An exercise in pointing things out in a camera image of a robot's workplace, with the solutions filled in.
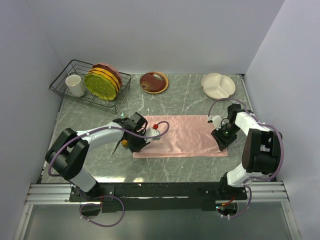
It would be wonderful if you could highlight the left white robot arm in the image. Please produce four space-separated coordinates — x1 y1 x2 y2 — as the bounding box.
45 112 159 201

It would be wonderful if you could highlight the green polka dot plate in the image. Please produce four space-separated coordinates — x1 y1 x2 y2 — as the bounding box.
84 73 118 101

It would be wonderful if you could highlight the black utensil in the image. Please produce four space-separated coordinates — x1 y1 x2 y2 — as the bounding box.
111 141 121 155

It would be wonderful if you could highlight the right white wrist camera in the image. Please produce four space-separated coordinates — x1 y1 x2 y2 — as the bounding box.
207 115 222 129

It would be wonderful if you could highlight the aluminium frame rail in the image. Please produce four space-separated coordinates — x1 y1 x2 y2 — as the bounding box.
24 182 290 205

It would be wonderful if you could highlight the dark red decorated plate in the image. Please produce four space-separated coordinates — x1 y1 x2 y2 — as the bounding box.
139 71 169 94

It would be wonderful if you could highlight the white cup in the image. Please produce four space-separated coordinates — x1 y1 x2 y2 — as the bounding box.
65 74 85 98

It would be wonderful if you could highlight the cream divided plate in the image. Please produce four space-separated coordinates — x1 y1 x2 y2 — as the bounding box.
200 73 236 100

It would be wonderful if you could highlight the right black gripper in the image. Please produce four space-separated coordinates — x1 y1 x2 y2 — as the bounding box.
211 123 241 152

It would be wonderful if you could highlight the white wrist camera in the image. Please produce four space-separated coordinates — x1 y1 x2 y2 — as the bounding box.
145 124 161 142
207 115 222 129

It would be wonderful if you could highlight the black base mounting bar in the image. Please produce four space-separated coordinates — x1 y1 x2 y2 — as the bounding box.
69 182 247 213

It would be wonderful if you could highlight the black wire dish rack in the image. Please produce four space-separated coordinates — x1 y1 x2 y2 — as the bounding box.
49 59 132 114

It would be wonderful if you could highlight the orange plate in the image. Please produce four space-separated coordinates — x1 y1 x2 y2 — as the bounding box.
87 67 121 94

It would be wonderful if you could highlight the pink satin napkin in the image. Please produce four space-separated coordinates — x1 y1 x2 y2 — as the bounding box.
133 115 228 159

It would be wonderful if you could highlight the dark pink plate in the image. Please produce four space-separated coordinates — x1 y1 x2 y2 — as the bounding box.
92 62 123 86

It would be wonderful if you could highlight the iridescent metal spoon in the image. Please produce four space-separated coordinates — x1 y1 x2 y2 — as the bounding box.
120 112 129 149

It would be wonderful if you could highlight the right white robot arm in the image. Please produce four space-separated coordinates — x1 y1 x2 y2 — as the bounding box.
207 103 284 200

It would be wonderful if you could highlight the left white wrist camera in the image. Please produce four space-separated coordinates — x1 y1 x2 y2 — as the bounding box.
145 124 161 142

